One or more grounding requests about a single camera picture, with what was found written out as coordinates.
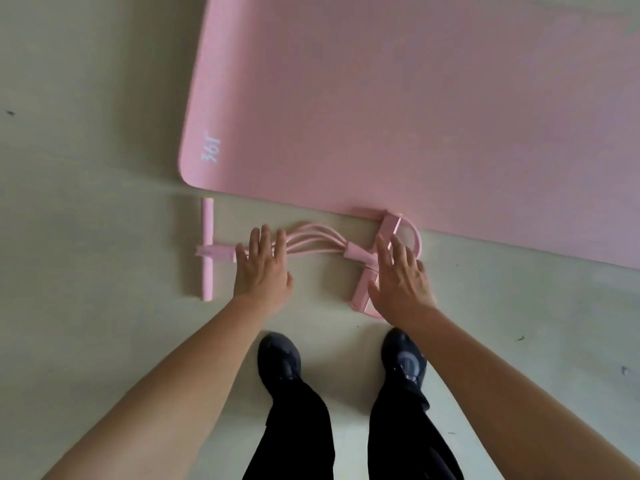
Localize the person's right hand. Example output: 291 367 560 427
367 233 439 328

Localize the person's left hand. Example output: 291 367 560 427
233 224 295 315

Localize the pink pedal resistance band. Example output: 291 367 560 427
195 197 423 321

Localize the pink yoga mat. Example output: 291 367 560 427
177 0 640 271

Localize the person's left forearm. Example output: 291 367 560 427
42 294 281 480

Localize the person's right forearm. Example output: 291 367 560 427
399 304 640 480

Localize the person's black right shoe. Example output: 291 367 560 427
381 327 431 411

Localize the person's black shoe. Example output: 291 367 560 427
381 327 431 411
257 332 303 401

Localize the person's black left shoe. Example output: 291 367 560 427
257 332 303 401

